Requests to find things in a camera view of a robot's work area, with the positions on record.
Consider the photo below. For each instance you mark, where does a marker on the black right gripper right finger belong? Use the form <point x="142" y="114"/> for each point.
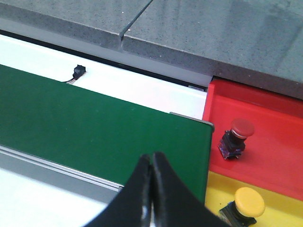
<point x="173" y="203"/>

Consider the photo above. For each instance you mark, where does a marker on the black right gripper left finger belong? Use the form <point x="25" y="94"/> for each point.
<point x="132" y="206"/>

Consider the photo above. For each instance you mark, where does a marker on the yellow mushroom push button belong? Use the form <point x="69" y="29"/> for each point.
<point x="247" y="205"/>

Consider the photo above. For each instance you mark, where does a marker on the red mushroom push button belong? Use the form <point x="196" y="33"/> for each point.
<point x="232" y="144"/>

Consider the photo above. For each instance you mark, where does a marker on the green conveyor belt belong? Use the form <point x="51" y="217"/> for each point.
<point x="97" y="134"/>

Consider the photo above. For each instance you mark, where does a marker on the yellow plastic tray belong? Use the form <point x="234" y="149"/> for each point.
<point x="280" y="211"/>

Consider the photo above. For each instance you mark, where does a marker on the red plastic tray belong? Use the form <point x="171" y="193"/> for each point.
<point x="273" y="157"/>

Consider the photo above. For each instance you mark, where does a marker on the small black sensor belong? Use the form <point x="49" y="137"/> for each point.
<point x="79" y="71"/>

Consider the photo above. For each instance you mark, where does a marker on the left grey stone slab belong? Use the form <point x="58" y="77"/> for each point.
<point x="97" y="22"/>

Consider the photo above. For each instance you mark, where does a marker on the aluminium conveyor side rail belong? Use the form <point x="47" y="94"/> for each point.
<point x="61" y="169"/>

